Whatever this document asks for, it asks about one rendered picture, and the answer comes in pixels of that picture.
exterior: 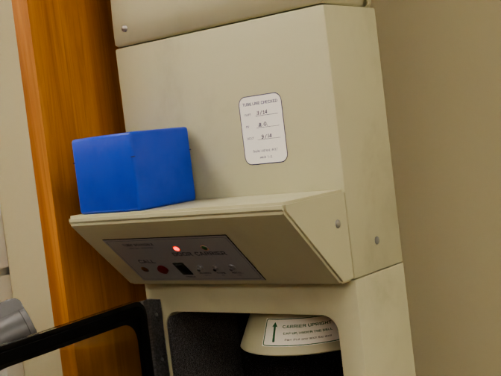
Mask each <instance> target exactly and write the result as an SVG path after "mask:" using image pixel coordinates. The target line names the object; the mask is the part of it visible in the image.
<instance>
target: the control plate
mask: <svg viewBox="0 0 501 376"><path fill-rule="evenodd" d="M103 241H104V242H105V243H106V244H107V245H108V246H109V247H110V248H111V249H112V250H113V251H114V252H115V253H116V254H117V255H118V256H120V258H122V259H123V261H125V262H126V264H128V265H129V267H131V268H132V270H134V271H135V273H137V274H138V276H140V277H141V279H143V280H144V281H252V280H266V279H265V278H264V277H263V276H262V275H261V273H260V272H259V271H258V270H257V269H256V268H255V266H254V265H253V264H252V263H251V262H250V261H249V260H248V258H246V256H245V255H243V253H242V252H241V251H240V250H239V249H238V248H237V247H236V245H235V244H234V243H233V242H232V241H231V240H230V238H229V237H228V236H227V235H226V234H222V235H204V236H168V237H150V238H132V239H103ZM174 245H175V246H177V247H179V248H180V249H181V251H175V250H174V249H173V248H172V246H174ZM201 245H205V246H207V247H208V248H209V250H208V251H205V250H203V249H202V248H201V247H200V246H201ZM172 263H183V264H184V265H185V266H186V267H187V268H188V269H189V270H190V271H191V272H192V273H193V275H183V274H182V273H181V272H180V271H179V270H178V269H177V268H176V267H175V266H174V265H173V264H172ZM197 265H199V266H202V267H203V268H204V269H203V270H201V271H200V272H199V271H197V269H198V268H197V267H196V266H197ZM213 265H216V266H218V267H219V268H220V269H219V270H216V272H214V271H213V267H212V266H213ZM229 265H233V266H235V267H236V269H235V270H233V271H230V270H229V269H230V268H229V267H228V266H229ZM143 266H144V267H146V268H147V269H149V272H145V271H143V270H142V269H141V267H143ZM158 266H165V267H166V268H167V269H168V273H167V274H163V273H161V272H159V271H158V270H157V267H158Z"/></svg>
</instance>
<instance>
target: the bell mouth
mask: <svg viewBox="0 0 501 376"><path fill-rule="evenodd" d="M240 346H241V348H242V349H243V350H244V351H246V352H248V353H251V354H258V355H264V356H281V357H282V356H300V355H310V354H321V353H327V352H331V351H338V350H341V346H340V340H339V333H338V328H337V326H336V324H335V322H334V321H333V320H332V319H331V318H329V317H327V316H322V315H295V314H264V313H250V315H249V318H248V323H247V325H246V328H245V332H244V335H243V337H242V342H241V345H240Z"/></svg>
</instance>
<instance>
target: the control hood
mask: <svg viewBox="0 0 501 376"><path fill-rule="evenodd" d="M69 224H70V225H71V227H72V228H74V229H75V230H76V231H77V232H78V233H79V234H80V235H81V236H82V237H83V238H84V239H85V240H86V241H87V242H88V243H89V244H90V245H91V246H92V247H93V248H94V249H95V250H96V251H97V252H98V253H99V254H100V255H101V256H102V257H103V258H105V259H106V260H107V261H108V262H109V263H110V264H111V265H112V266H113V267H114V268H115V269H116V270H117V271H118V272H119V273H121V274H122V275H123V276H124V277H125V278H126V279H127V280H128V281H129V282H130V283H133V284H343V283H347V282H349V281H351V279H352V278H353V267H352V260H351V253H350V240H349V234H348V227H347V215H346V208H345V201H344V192H342V191H341V189H335V190H325V191H314V192H294V193H283V194H273V195H253V196H242V197H232V198H212V199H201V200H194V201H188V202H183V203H179V204H172V205H168V206H164V207H156V208H152V209H148V210H140V211H130V212H119V213H97V214H86V215H84V214H79V215H75V216H70V219H69ZM222 234H226V235H227V236H228V237H229V238H230V240H231V241H232V242H233V243H234V244H235V245H236V247H237V248H238V249H239V250H240V251H241V252H242V253H243V255H245V256H246V258H248V260H249V261H250V262H251V263H252V264H253V265H254V266H255V268H256V269H257V270H258V271H259V272H260V273H261V275H262V276H263V277H264V278H265V279H266V280H252V281H144V280H143V279H141V277H140V276H138V274H137V273H135V271H134V270H132V268H131V267H129V265H128V264H126V262H125V261H123V259H122V258H120V256H118V255H117V254H116V253H115V252H114V251H113V250H112V249H111V248H110V247H109V246H108V245H107V244H106V243H105V242H104V241H103V239H132V238H150V237H168V236H204V235H222Z"/></svg>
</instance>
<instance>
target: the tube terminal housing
mask: <svg viewBox="0 0 501 376"><path fill-rule="evenodd" d="M116 59H117V65H118V71H119V83H120V89H121V95H122V106H123V113H124V119H125V130H126V132H131V131H146V130H154V129H162V128H177V127H186V128H187V131H188V138H189V149H191V150H190V156H191V162H192V174H193V180H194V186H195V200H201V199H212V198H232V197H242V196H253V195H273V194H283V193H294V192H314V191H325V190H335V189H341V191H342V192H344V201H345V208H346V215H347V227H348V234H349V240H350V253H351V260H352V267H353V278H352V279H351V281H349V282H347V283H343V284H145V291H146V298H147V299H160V302H161V308H162V315H163V326H164V332H165V338H166V350H167V356H168V367H169V374H170V376H174V375H173V369H172V363H171V352H170V345H169V339H168V328H167V322H168V318H169V316H173V315H175V314H178V313H182V312H205V313H264V314H295V315H322V316H327V317H329V318H331V319H332V320H333V321H334V322H335V324H336V326H337V328H338V333H339V340H340V346H341V359H342V365H343V372H344V376H416V375H415V362H414V355H413V348H412V335H411V328H410V321H409V309H408V301H407V295H406V282H405V275H404V268H403V263H402V261H403V257H402V250H401V243H400V231H399V224H398V217H397V204H396V197H395V190H394V177H393V170H392V163H391V150H390V143H389V136H388V124H387V117H386V110H385V97H384V90H383V83H382V70H381V63H380V56H379V43H378V36H377V30H376V17H375V10H374V8H371V7H352V6H342V5H331V4H320V5H316V6H313V7H307V8H303V9H299V10H293V11H289V12H285V13H279V14H275V15H272V16H266V17H262V18H258V19H252V20H248V21H244V22H238V23H235V24H231V25H225V26H221V27H217V28H211V29H207V30H203V31H197V32H194V33H190V34H184V35H180V36H176V37H170V38H166V39H162V40H156V41H153V42H149V43H143V44H139V45H135V46H129V47H125V48H119V49H116ZM278 91H280V92H281V98H282V105H283V117H284V123H285V130H286V142H287V149H288V156H289V162H285V163H270V164H262V165H255V166H246V165H245V154H244V147H243V141H242V129H241V122H240V116H239V104H238V98H239V97H245V96H249V95H259V94H263V93H272V92H278Z"/></svg>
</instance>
